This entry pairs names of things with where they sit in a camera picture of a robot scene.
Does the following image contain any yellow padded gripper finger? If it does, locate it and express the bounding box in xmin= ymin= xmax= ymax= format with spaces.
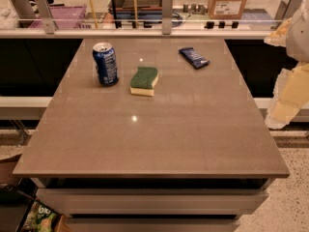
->
xmin=265 ymin=62 xmax=309 ymax=130

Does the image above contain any blue rxbar wrapper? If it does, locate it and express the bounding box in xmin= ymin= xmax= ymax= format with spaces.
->
xmin=179 ymin=47 xmax=211 ymax=70

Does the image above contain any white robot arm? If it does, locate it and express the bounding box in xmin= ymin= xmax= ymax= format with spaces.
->
xmin=264 ymin=0 xmax=309 ymax=130

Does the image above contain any cardboard box with label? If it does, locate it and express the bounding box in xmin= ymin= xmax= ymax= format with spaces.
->
xmin=208 ymin=0 xmax=247 ymax=19

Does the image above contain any green yellow sponge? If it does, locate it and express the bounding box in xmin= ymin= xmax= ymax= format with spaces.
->
xmin=129 ymin=67 xmax=158 ymax=97

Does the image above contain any blue soda can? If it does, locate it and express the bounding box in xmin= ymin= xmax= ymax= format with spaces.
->
xmin=93 ymin=43 xmax=119 ymax=86

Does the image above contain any lower grey drawer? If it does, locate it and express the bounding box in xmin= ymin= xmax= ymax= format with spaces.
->
xmin=68 ymin=218 xmax=239 ymax=232

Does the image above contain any grey drawer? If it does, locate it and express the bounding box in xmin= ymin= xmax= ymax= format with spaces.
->
xmin=68 ymin=218 xmax=239 ymax=232
xmin=37 ymin=188 xmax=268 ymax=216

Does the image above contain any purple plastic crate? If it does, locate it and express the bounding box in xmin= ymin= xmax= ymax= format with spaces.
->
xmin=30 ymin=5 xmax=86 ymax=29

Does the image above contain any upper grey drawer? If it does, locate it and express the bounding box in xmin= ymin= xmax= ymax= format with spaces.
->
xmin=37 ymin=188 xmax=268 ymax=216

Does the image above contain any green snack bag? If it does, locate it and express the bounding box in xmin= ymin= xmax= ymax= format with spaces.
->
xmin=20 ymin=201 xmax=58 ymax=232

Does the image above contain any right metal railing post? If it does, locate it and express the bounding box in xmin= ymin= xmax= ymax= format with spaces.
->
xmin=274 ymin=0 xmax=303 ymax=28

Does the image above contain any metal railing post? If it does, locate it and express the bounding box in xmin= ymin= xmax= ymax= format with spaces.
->
xmin=274 ymin=0 xmax=303 ymax=28
xmin=35 ymin=0 xmax=56 ymax=34
xmin=162 ymin=0 xmax=173 ymax=35

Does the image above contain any centre metal railing post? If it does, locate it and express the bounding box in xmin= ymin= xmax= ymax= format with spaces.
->
xmin=162 ymin=0 xmax=173 ymax=35

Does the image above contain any left metal railing post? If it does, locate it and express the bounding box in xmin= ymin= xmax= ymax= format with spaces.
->
xmin=35 ymin=0 xmax=56 ymax=34

